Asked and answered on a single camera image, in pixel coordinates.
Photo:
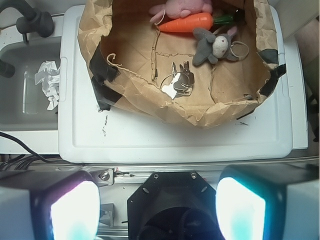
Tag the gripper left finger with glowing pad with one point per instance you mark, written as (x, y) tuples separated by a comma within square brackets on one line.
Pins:
[(48, 205)]

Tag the white plastic bin lid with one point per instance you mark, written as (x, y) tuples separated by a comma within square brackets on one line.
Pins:
[(87, 134)]

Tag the brown paper bag tray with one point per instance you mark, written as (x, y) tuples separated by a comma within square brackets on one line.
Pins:
[(129, 61)]

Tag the grey plastic bin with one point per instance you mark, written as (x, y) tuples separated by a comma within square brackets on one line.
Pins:
[(23, 105)]

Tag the crumpled white paper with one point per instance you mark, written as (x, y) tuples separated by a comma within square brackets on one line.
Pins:
[(48, 76)]

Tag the orange toy carrot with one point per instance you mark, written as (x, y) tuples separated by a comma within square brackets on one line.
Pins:
[(202, 20)]

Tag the silver keys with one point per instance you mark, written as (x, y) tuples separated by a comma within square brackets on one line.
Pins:
[(180, 82)]

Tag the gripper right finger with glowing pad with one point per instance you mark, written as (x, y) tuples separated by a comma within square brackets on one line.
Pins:
[(269, 202)]

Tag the pink plush toy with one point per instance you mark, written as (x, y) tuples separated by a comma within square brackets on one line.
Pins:
[(175, 9)]

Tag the grey plush bunny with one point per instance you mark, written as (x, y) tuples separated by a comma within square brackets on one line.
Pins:
[(214, 47)]

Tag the black clamp knob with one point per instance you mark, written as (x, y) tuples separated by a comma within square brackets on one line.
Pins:
[(32, 20)]

